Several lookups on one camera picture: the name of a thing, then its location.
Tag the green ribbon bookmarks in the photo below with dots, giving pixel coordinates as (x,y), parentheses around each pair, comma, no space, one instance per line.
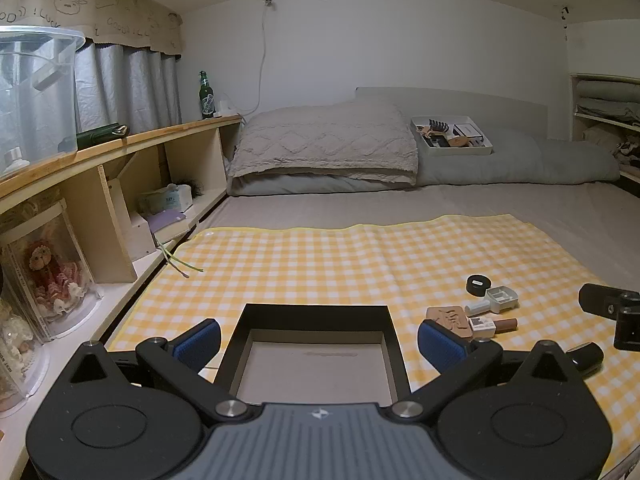
(162,250)

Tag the white-dressed doll in clear case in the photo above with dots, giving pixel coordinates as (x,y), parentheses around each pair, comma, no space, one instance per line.
(15,350)

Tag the black wall clip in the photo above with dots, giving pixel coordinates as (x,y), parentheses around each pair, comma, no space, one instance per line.
(565,12)

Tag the wooden hairbrush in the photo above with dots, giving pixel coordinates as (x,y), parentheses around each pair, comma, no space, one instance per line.
(457,141)

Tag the green beer bottle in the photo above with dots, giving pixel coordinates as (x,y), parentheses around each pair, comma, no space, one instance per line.
(206,100)

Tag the purple book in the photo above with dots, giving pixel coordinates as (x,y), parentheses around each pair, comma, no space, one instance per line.
(167,220)

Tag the red-dressed doll in clear case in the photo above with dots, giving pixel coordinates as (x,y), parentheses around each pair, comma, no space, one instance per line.
(50,280)

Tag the dark green pouch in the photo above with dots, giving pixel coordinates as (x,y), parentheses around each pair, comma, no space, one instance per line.
(100,135)

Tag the beige printed valance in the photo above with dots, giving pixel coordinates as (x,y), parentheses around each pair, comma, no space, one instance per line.
(75,0)

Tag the small white box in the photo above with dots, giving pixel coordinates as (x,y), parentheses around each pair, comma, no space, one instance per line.
(466,131)

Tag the green tissue pack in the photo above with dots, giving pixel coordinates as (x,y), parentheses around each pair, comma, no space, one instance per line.
(167,200)

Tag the small printed stamp box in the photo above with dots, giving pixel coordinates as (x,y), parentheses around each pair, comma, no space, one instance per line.
(482,326)

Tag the white power adapter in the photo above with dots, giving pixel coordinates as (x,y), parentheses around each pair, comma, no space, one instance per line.
(226,109)

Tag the white tray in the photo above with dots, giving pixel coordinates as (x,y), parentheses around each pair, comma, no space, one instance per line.
(480,150)

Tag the yellow checkered mat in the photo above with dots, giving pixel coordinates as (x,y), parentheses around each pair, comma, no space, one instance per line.
(325,270)

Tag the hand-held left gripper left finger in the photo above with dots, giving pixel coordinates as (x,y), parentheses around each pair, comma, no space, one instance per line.
(197,345)

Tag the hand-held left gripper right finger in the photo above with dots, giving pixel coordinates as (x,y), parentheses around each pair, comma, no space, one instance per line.
(440,345)

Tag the brown lipstick tube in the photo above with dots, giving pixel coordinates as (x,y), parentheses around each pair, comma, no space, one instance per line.
(506,324)

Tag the grey curtain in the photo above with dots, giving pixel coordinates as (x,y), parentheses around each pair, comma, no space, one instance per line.
(130,90)

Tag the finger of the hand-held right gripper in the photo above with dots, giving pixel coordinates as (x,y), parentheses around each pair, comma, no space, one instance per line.
(607,305)

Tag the clear plastic storage bin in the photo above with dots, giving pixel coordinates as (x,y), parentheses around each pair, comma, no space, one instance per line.
(35,100)

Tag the folded beige bedding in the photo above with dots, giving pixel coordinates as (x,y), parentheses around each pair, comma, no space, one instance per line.
(605,102)

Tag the grey textured pillow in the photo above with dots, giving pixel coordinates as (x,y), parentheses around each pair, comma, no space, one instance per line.
(325,145)

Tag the white side shelf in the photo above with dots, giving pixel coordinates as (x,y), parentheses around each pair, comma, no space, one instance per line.
(573,105)

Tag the black furry item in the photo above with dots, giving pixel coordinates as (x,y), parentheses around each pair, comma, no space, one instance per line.
(197,187)

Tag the black box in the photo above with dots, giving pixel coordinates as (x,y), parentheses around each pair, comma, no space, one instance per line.
(310,370)

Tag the small black round tin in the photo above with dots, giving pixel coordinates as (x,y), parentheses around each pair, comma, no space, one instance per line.
(477,285)

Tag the black hair claw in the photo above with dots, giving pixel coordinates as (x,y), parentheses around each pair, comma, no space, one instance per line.
(438,123)

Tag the carved wooden block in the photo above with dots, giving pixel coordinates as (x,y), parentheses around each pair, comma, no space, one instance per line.
(447,319)

